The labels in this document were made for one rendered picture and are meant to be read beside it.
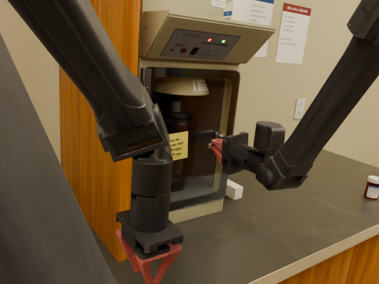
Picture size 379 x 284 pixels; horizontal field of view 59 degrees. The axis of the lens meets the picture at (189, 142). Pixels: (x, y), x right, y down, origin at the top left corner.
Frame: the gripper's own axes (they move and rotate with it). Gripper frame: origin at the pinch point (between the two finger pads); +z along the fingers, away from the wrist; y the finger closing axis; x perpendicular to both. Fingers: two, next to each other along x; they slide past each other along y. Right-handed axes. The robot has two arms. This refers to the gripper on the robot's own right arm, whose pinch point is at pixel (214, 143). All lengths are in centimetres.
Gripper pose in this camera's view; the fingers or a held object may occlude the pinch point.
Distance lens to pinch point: 92.3
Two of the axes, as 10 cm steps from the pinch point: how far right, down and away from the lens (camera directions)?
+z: -6.0, -2.7, 7.5
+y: 0.0, -9.4, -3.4
